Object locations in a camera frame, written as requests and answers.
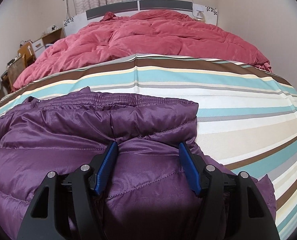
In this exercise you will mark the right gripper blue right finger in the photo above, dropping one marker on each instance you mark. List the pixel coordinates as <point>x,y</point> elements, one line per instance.
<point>190,169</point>

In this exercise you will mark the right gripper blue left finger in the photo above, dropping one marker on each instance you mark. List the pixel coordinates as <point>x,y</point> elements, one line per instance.
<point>103,166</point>

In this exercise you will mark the purple quilted down jacket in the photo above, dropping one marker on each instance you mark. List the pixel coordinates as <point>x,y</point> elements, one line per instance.
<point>120,166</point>

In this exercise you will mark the striped bed sheet mattress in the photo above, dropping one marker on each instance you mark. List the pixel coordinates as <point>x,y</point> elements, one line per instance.
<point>238,117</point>

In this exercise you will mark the red quilted comforter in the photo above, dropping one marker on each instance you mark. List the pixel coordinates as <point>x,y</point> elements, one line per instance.
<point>163,32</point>

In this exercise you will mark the wooden desk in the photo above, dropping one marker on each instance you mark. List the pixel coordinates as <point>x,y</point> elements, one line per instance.
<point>5,82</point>

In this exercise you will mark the white drawer cabinet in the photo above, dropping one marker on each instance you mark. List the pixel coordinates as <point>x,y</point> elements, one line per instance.
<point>38,47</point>

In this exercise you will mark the wooden shelf cabinet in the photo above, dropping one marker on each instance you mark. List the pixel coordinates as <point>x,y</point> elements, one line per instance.
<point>52,37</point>

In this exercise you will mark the bedside lamp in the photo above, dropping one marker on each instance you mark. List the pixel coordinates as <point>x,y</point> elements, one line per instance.
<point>198,16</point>

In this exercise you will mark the white and grey headboard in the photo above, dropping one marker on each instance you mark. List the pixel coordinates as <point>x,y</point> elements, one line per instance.
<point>129,8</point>

